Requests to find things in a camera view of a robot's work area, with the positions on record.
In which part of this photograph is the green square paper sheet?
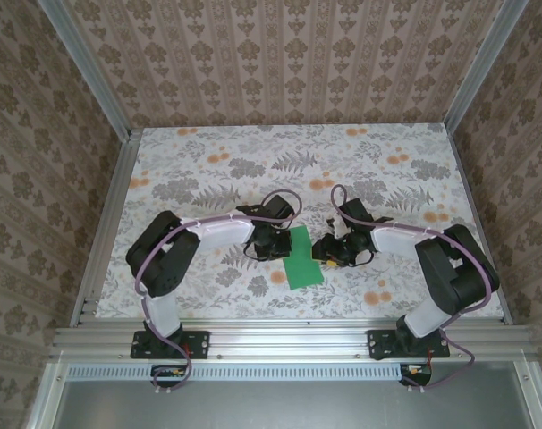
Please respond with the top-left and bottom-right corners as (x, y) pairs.
(283, 225), (326, 292)

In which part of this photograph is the grey sheet metal panel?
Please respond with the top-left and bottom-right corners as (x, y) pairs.
(27, 361), (542, 429)

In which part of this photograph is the floral patterned table cover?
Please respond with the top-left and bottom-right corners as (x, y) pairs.
(94, 124), (507, 321)

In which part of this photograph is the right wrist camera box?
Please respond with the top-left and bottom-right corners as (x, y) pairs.
(326, 217), (349, 239)

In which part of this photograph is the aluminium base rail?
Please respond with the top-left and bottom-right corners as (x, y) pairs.
(51, 324), (538, 361)

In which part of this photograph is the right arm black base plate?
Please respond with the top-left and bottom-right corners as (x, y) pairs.
(367, 329), (451, 361)

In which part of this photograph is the slotted grey cable duct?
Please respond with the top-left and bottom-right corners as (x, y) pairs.
(67, 362), (529, 383)

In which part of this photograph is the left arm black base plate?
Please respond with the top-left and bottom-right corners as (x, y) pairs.
(131, 329), (210, 360)

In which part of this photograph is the aluminium table side rail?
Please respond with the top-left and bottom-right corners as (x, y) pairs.
(445, 127), (514, 325)
(69, 128), (143, 328)

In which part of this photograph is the black cable bracket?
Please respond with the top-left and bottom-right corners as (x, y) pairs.
(399, 364), (433, 388)
(150, 364), (192, 389)

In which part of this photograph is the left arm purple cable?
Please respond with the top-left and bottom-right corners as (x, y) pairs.
(134, 189), (304, 397)

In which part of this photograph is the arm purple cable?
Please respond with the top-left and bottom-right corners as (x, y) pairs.
(331, 183), (500, 395)
(134, 189), (304, 397)

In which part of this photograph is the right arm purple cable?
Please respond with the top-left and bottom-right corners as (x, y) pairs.
(331, 183), (500, 395)

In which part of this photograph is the aluminium frame post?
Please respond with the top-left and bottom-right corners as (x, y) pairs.
(444, 0), (522, 131)
(40, 0), (134, 140)

